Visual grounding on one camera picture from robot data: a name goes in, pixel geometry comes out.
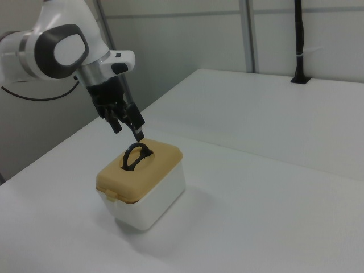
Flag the black lid handle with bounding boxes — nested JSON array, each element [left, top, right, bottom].
[[121, 143, 155, 172]]

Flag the white plastic tool case box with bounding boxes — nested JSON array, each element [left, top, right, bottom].
[[105, 159, 187, 233]]

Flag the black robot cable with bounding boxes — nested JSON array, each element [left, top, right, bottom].
[[0, 74, 81, 101]]

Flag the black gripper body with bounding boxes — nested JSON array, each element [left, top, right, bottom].
[[86, 74, 130, 117]]

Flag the tan tool case lid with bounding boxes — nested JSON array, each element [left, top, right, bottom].
[[96, 138, 183, 205]]

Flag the black camera pole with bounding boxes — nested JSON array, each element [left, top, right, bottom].
[[289, 0, 311, 85]]

